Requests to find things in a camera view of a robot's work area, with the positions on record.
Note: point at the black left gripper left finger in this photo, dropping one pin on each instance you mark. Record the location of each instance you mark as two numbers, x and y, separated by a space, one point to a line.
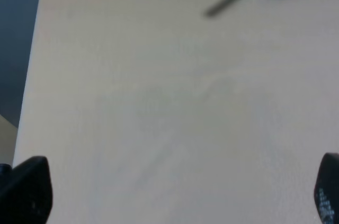
26 191

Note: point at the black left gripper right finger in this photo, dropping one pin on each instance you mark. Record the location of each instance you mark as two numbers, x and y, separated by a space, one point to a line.
326 189

